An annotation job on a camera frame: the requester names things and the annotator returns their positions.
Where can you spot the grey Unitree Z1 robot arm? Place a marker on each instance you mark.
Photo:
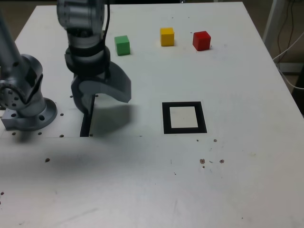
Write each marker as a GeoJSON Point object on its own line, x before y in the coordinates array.
{"type": "Point", "coordinates": [23, 71]}

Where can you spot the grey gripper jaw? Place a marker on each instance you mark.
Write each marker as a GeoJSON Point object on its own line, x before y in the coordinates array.
{"type": "Point", "coordinates": [116, 85]}
{"type": "Point", "coordinates": [79, 102]}

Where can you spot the black tape square outline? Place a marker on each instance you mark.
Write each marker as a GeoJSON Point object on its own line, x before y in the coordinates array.
{"type": "Point", "coordinates": [166, 118]}

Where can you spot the black tape strip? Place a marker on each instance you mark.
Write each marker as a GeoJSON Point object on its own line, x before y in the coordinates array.
{"type": "Point", "coordinates": [85, 127]}

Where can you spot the yellow cube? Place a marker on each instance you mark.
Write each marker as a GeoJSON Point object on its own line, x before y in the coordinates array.
{"type": "Point", "coordinates": [167, 38]}

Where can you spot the white post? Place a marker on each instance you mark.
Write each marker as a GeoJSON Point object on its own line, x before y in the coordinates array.
{"type": "Point", "coordinates": [270, 23]}

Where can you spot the green cube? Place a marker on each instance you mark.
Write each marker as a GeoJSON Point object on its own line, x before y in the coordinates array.
{"type": "Point", "coordinates": [122, 46]}

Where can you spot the red cube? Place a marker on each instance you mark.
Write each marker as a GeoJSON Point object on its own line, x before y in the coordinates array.
{"type": "Point", "coordinates": [201, 42]}

